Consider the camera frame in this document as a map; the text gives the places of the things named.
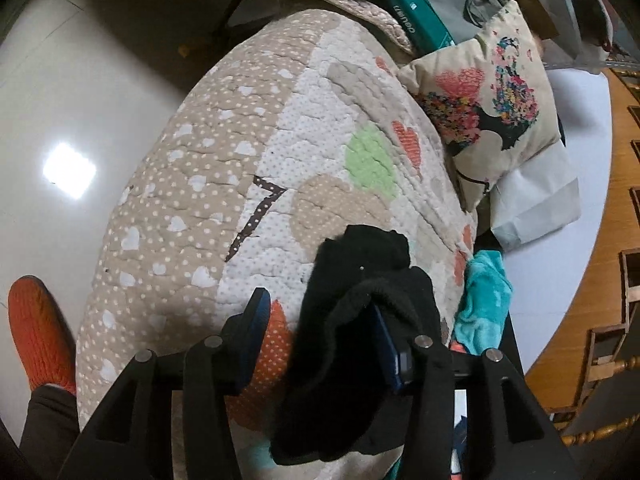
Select grey bag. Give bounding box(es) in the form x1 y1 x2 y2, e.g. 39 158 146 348
425 0 516 43

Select teal and white fleece blanket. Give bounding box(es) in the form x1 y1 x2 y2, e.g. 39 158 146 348
450 250 513 353

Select white paper bag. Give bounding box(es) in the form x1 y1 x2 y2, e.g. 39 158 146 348
490 142 583 251

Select orange slipper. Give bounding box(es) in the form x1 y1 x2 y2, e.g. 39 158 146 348
7 275 78 396

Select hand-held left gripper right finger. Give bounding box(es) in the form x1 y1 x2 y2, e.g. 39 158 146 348
370 305 576 480

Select printed floral figure pillow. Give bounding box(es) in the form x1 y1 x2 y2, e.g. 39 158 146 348
397 0 568 213

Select wooden chair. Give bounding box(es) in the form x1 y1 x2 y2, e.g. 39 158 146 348
547 247 640 448

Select beige quilted mat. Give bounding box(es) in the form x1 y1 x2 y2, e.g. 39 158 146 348
277 0 418 58

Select person's leg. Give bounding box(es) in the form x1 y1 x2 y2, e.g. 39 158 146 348
17 384 81 480

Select black pants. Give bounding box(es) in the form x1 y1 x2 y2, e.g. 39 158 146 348
270 224 443 466

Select quilted heart-pattern bedspread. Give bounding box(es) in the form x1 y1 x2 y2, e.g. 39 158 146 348
75 7 481 480

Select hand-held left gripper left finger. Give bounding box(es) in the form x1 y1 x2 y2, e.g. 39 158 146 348
57 287 273 480

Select teal cardboard box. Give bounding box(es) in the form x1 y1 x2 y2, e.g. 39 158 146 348
382 0 456 53

